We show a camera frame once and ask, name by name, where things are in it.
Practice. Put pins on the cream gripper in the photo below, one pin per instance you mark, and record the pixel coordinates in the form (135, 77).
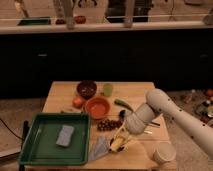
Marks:
(123, 133)

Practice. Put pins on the yellow banana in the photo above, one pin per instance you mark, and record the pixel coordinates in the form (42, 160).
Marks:
(118, 142)

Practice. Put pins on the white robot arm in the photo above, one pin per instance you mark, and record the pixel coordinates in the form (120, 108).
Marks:
(158, 102)

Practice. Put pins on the small metal cup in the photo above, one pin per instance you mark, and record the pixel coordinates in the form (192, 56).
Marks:
(116, 145)

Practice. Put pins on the green plastic cup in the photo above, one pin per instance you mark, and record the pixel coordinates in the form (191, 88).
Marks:
(107, 89)

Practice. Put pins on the bunch of dark grapes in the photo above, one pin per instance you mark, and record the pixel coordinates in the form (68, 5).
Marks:
(108, 125)

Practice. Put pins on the grey cloth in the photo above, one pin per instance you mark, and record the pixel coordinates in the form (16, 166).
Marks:
(99, 149)

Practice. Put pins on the wooden table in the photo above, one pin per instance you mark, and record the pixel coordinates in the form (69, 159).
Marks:
(138, 154)

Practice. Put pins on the green cucumber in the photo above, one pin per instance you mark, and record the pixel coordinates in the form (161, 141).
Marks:
(123, 103)

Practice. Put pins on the orange bowl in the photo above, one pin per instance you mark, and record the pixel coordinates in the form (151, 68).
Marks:
(97, 107)

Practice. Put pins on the white round container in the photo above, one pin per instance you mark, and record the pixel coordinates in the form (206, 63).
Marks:
(164, 152)

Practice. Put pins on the red tomato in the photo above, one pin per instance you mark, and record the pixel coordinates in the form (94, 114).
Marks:
(78, 102)

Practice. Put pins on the grey sponge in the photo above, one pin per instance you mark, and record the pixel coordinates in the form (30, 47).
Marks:
(65, 135)

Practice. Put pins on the dark brown bowl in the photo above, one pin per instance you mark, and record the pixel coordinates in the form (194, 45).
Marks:
(87, 89)

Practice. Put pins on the green plastic tray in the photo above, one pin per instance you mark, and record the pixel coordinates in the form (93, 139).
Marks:
(40, 148)

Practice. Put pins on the red bowl on shelf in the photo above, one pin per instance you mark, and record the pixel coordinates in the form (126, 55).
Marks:
(80, 19)

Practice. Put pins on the green tray on shelf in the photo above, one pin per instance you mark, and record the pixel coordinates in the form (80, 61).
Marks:
(34, 21)

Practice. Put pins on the metal spoon black handle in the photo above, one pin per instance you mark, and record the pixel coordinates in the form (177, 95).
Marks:
(124, 113)

